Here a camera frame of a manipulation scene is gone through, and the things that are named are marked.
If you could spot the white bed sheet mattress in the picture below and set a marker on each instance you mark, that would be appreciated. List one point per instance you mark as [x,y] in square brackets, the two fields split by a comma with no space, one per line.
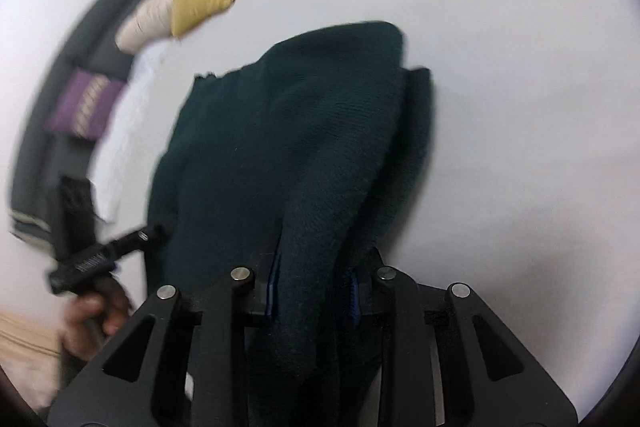
[532,192]

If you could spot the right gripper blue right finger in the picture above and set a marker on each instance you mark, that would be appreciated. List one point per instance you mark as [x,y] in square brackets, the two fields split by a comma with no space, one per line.
[447,359]

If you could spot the rolled beige duvet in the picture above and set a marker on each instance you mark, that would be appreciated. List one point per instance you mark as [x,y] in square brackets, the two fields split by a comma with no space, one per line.
[150,21]

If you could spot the dark grey headboard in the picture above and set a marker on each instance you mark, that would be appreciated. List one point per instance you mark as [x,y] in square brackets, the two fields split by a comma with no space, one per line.
[43,159]

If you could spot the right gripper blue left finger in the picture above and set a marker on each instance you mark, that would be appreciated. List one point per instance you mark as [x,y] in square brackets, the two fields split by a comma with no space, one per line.
[178,360]

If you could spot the person's left hand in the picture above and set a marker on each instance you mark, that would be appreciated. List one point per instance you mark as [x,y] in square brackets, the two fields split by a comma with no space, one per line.
[89,319]

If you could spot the purple patterned pillow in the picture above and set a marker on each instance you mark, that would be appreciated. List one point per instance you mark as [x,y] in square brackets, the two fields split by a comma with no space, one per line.
[84,108]

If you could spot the dark green knit sweater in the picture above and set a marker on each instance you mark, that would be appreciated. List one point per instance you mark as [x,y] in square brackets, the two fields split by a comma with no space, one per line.
[311,153]

